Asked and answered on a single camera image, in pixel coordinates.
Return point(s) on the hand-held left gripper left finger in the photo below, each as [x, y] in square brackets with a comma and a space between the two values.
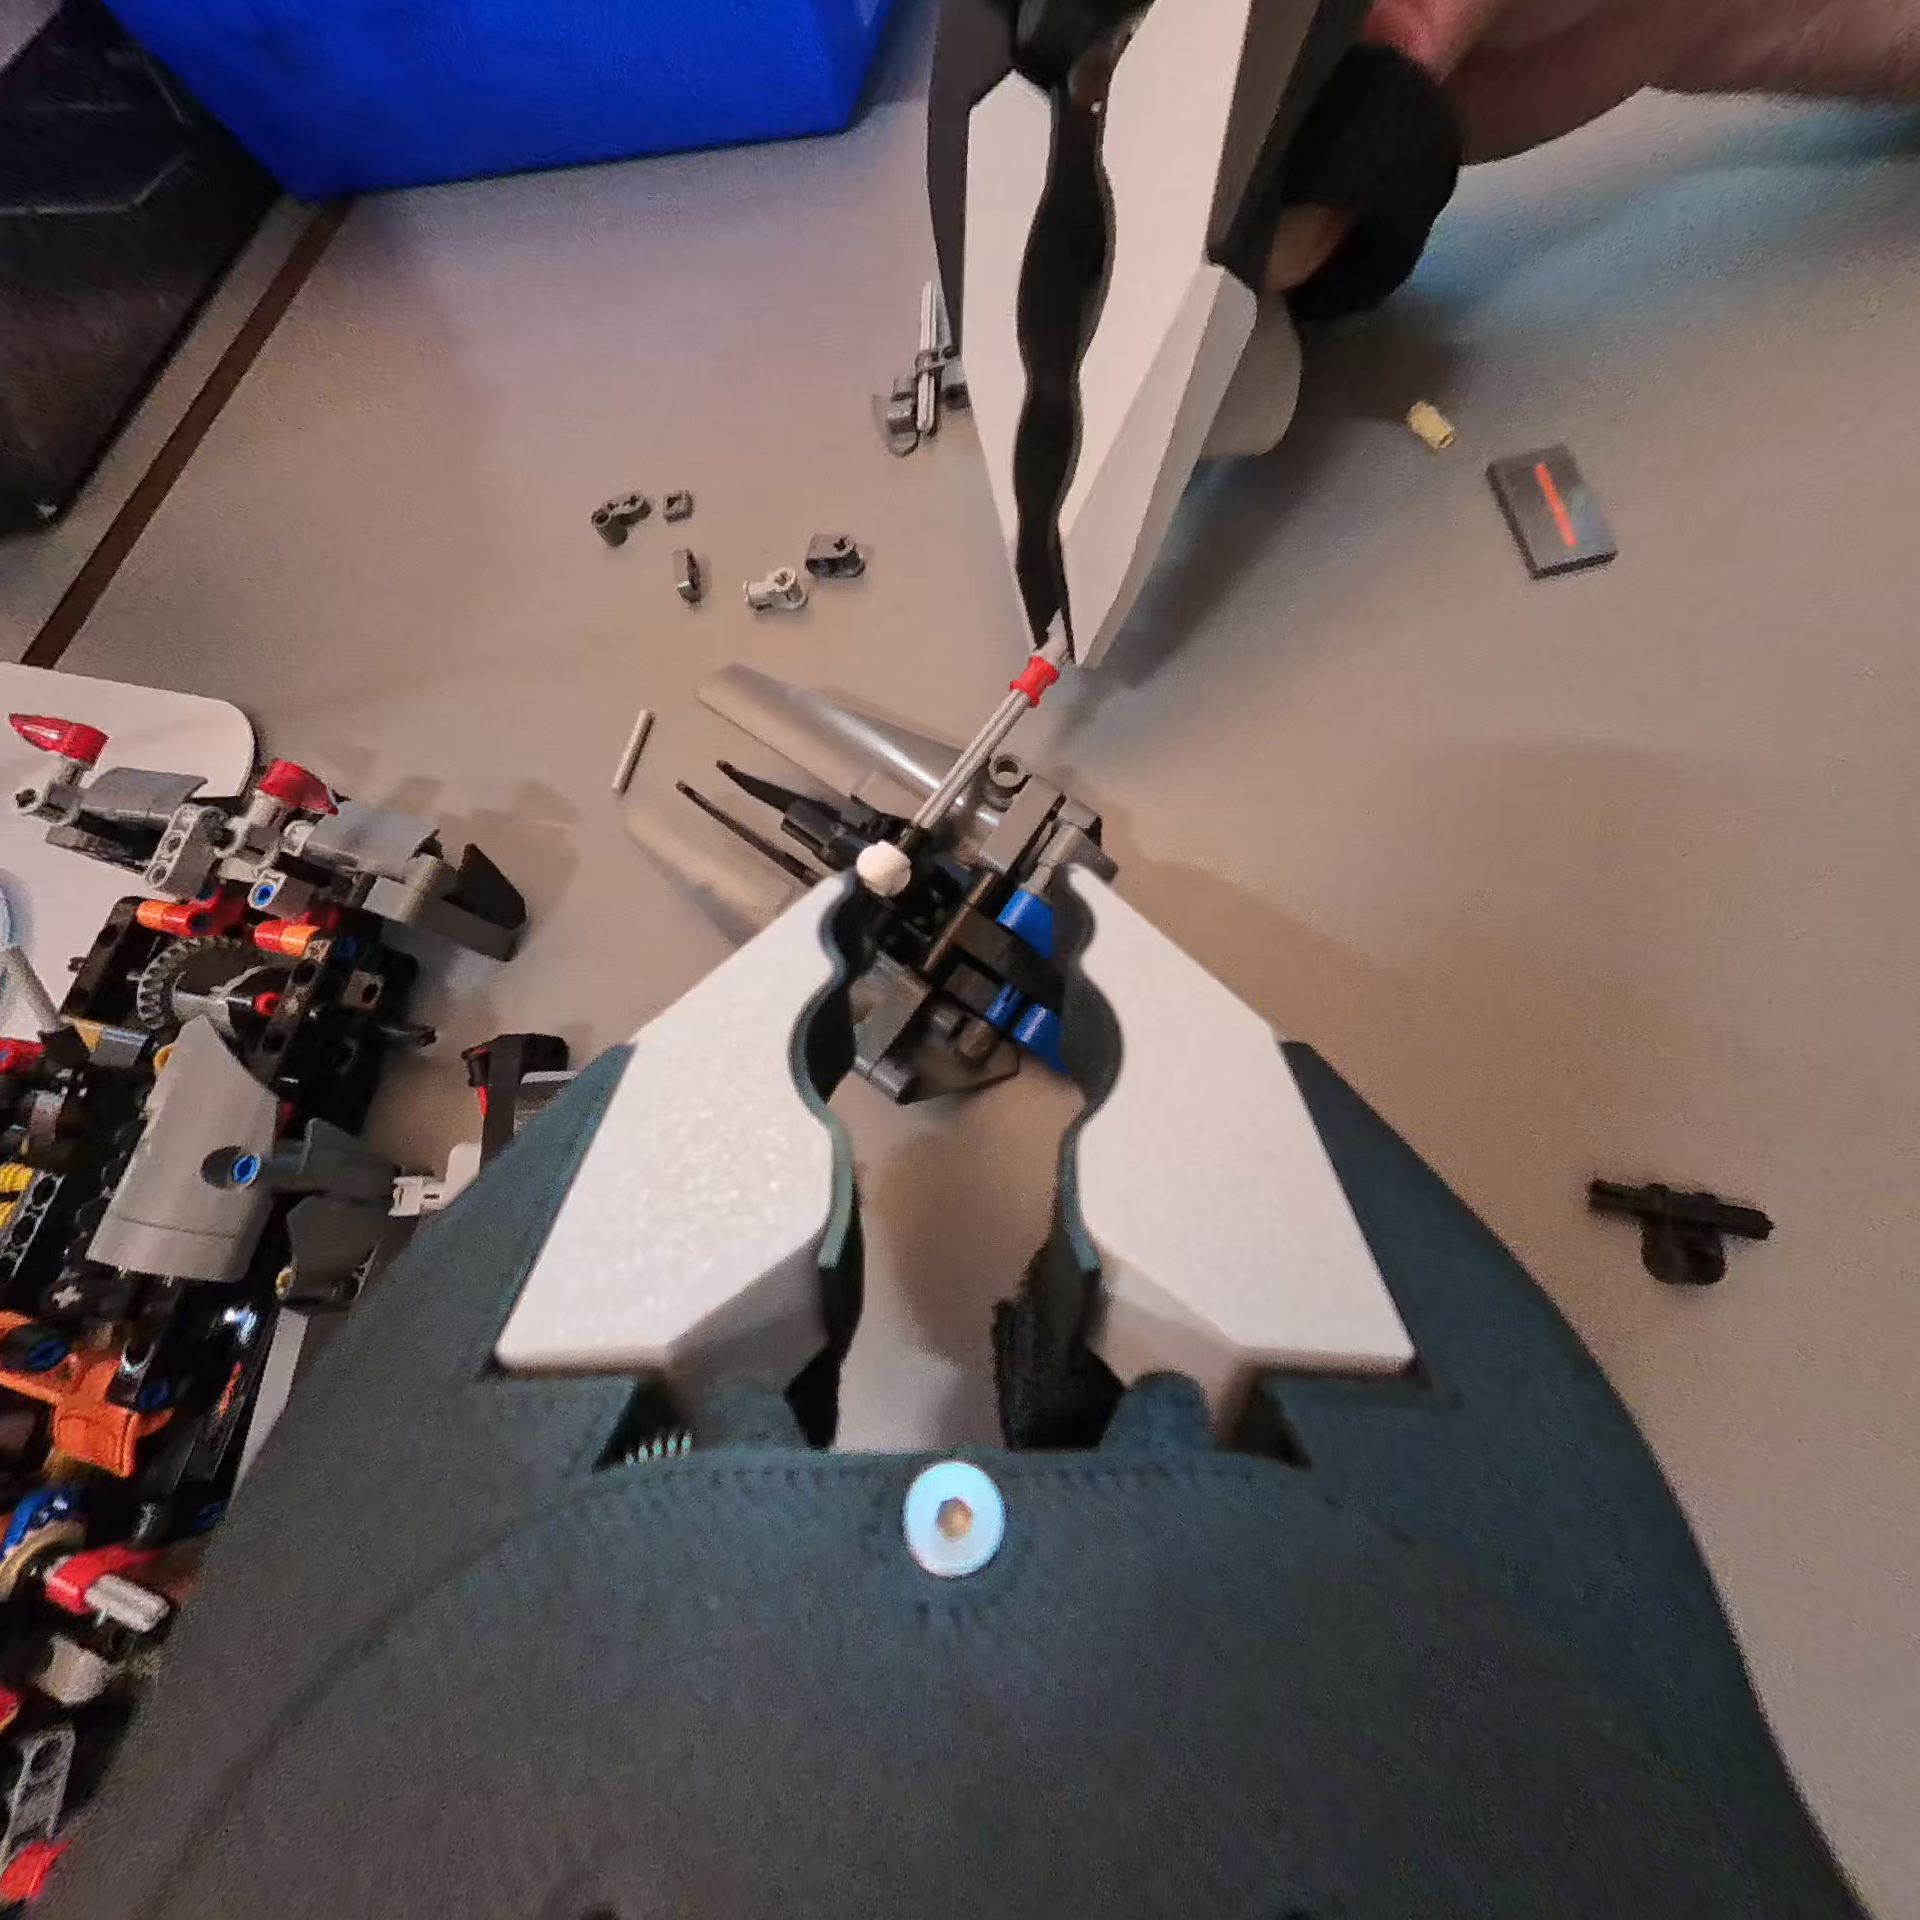
[673, 1199]

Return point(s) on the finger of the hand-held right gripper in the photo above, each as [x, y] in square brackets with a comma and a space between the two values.
[996, 226]
[1187, 150]

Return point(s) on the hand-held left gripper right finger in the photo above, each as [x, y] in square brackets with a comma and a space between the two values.
[1245, 1199]

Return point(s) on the grey black lego subassembly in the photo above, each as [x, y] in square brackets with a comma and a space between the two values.
[960, 960]

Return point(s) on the metal axle with red bush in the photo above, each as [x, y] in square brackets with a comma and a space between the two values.
[973, 749]

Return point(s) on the person's right forearm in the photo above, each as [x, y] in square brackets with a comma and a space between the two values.
[1770, 43]

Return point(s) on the black grey lego module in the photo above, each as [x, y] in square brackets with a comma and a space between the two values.
[516, 1067]

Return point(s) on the small tan lego pin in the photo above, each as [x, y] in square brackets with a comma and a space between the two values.
[1431, 425]

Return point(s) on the dark grey lego axle connector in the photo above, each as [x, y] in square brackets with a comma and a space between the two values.
[835, 555]

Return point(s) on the light grey lego axle connector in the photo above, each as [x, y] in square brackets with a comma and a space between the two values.
[776, 590]

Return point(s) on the black T-shaped lego pin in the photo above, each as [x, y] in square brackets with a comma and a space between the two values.
[1678, 1223]

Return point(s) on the light grey lego axle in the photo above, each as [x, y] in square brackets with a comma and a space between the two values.
[635, 749]

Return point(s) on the small dark lego bar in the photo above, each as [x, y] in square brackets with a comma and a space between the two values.
[688, 575]

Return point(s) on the dark grey lego liftarm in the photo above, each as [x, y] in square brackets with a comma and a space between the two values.
[617, 515]

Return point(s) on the partly built lego car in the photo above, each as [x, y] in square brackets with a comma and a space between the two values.
[195, 1125]

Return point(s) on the person's right hand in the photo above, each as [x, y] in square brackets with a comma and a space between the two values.
[1528, 61]

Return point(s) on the dark tile with orange stripe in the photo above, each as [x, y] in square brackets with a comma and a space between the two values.
[1552, 510]

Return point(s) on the blue plastic bin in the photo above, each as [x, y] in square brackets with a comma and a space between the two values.
[522, 78]

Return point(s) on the grey lego frame assembly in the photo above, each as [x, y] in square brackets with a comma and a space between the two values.
[917, 377]

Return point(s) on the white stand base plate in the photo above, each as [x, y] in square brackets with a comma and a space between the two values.
[150, 719]

